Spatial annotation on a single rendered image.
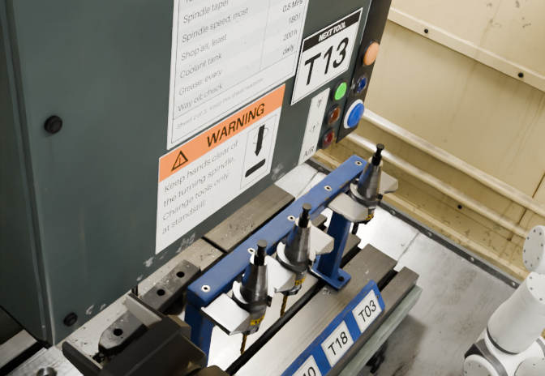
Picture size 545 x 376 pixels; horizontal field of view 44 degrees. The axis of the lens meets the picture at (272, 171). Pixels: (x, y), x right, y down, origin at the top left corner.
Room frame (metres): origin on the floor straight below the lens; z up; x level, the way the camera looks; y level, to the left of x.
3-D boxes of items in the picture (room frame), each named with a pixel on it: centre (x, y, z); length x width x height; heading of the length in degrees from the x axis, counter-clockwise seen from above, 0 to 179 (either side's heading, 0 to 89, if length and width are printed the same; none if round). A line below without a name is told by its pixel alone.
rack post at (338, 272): (1.03, -0.16, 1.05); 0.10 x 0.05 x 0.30; 58
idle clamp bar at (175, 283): (0.82, 0.19, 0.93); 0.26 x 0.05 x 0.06; 153
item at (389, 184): (1.00, -0.21, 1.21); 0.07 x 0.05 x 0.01; 58
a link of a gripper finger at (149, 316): (0.47, 0.11, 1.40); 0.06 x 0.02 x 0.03; 58
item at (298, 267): (0.77, -0.06, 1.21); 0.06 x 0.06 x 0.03
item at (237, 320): (0.63, 0.02, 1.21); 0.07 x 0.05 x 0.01; 58
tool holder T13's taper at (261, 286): (0.67, 0.00, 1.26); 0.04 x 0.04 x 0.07
